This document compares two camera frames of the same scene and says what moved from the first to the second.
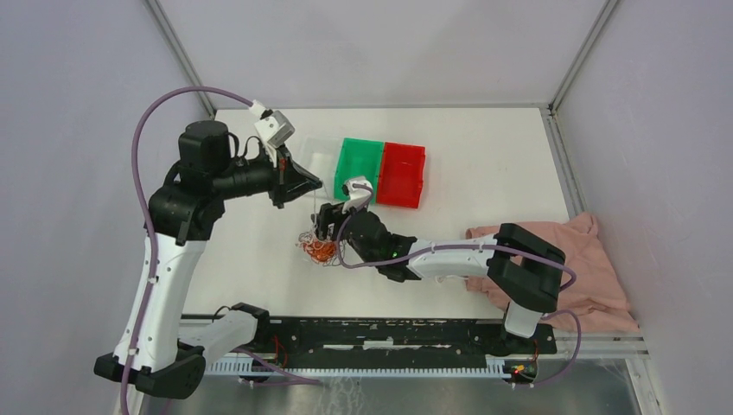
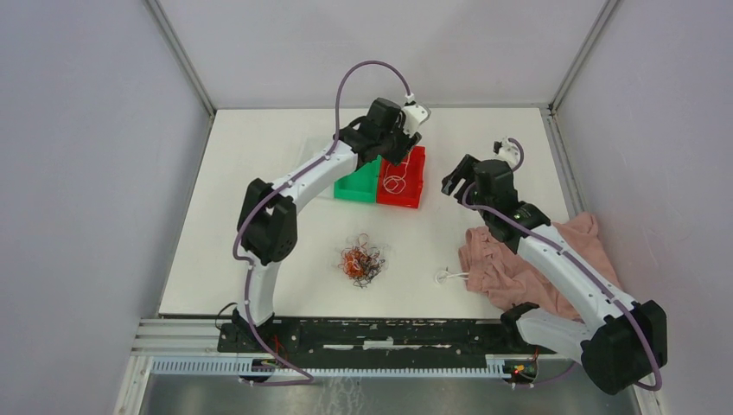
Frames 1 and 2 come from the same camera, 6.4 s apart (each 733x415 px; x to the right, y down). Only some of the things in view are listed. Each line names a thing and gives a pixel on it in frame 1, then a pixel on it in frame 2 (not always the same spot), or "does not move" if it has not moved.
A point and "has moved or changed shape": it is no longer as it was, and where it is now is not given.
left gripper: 290,180 -> 406,143
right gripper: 329,214 -> 466,169
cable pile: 325,252 has moved or changed shape
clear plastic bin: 320,155 does not move
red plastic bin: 401,177 does not move
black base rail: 313,339 does not move
